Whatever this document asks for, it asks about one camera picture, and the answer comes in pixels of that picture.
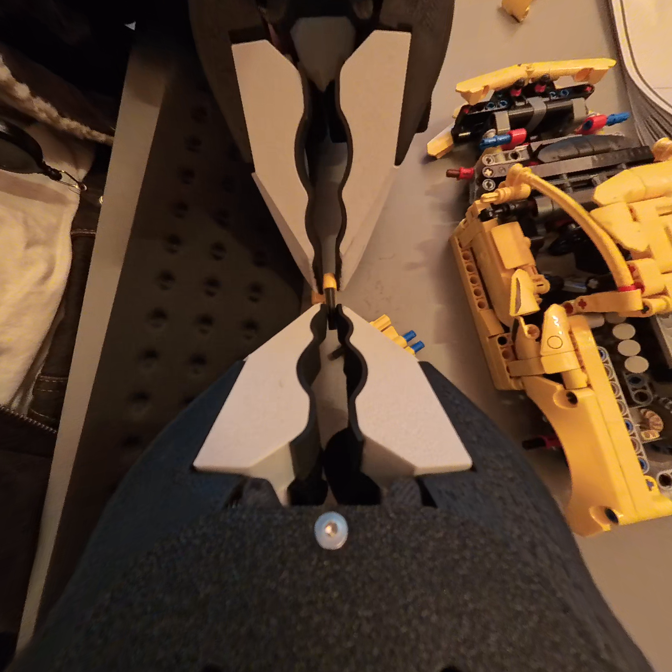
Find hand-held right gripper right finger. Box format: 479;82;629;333
328;304;473;507

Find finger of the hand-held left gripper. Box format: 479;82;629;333
231;41;318;289
336;30;413;291

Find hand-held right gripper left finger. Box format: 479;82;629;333
193;303;329;507

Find yellow brick with blue pins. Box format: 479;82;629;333
369;314;426;354

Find yellow toy brick car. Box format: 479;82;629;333
426;57;672;536

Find yellow connector brick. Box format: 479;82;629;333
311;272;340;330

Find grey desk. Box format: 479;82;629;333
16;0;672;672

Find dark perforated panel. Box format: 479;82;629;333
42;52;316;604

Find white shirt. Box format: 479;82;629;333
0;121;95;410

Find white instruction booklet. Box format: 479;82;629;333
609;0;672;153

